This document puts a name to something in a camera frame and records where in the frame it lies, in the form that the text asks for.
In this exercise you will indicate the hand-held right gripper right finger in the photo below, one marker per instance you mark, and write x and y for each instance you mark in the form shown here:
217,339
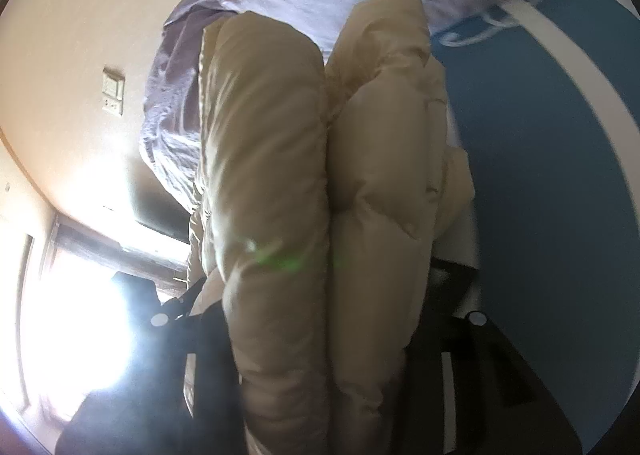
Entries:
500,360

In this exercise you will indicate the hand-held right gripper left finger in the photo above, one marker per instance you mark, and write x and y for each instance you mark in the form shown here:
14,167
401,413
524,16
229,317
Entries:
210,345

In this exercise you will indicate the cream quilted down jacket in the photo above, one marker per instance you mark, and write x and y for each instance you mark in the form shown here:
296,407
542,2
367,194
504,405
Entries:
270,175

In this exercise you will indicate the bright window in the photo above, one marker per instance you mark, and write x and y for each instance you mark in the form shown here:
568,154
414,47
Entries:
75,315

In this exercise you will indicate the blue white-striped bed sheet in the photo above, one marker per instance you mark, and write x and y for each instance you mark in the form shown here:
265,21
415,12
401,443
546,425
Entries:
540,135

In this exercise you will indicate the crumpled lavender duvet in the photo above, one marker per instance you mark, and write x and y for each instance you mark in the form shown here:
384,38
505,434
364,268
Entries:
170,110

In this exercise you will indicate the white wall socket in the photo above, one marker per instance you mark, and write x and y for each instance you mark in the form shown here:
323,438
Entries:
112,107

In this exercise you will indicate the white wall switch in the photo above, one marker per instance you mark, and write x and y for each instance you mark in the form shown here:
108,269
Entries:
114,84

